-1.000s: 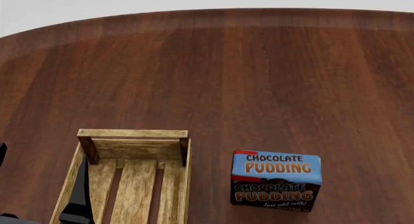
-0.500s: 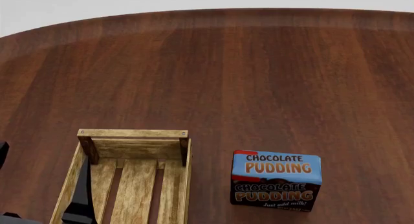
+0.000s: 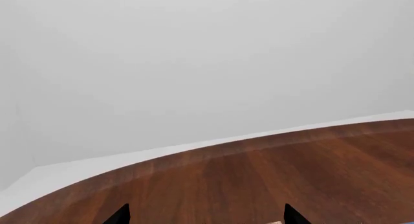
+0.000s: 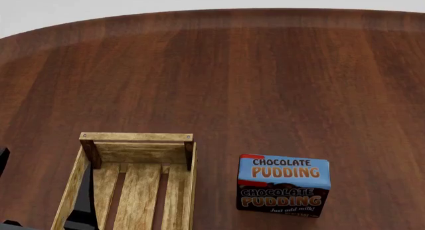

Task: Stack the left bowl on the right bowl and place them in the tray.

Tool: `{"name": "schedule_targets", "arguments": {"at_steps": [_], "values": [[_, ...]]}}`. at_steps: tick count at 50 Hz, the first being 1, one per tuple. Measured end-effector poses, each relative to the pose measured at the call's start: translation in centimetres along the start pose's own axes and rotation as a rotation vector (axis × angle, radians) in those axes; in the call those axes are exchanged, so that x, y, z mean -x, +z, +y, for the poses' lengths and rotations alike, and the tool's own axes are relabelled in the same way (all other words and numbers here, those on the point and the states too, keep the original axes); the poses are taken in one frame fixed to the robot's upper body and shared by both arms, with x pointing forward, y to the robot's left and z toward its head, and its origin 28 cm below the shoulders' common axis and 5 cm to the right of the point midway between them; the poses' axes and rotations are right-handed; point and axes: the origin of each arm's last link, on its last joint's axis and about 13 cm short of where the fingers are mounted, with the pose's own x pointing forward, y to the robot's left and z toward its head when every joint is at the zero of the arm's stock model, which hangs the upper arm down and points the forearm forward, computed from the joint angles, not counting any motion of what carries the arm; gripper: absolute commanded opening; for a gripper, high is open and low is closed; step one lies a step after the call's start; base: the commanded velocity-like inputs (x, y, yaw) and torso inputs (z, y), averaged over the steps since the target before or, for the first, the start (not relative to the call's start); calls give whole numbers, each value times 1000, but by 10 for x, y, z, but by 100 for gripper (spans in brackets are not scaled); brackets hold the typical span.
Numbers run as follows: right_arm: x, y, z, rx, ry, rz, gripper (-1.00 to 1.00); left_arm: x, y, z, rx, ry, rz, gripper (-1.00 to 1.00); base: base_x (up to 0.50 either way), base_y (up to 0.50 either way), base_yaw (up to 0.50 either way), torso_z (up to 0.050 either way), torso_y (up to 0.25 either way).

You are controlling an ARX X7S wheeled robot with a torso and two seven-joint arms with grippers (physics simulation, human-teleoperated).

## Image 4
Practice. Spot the chocolate pudding box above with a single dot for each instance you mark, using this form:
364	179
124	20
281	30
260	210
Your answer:
284	176

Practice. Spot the wooden slatted crate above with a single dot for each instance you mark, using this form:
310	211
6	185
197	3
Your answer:
139	190

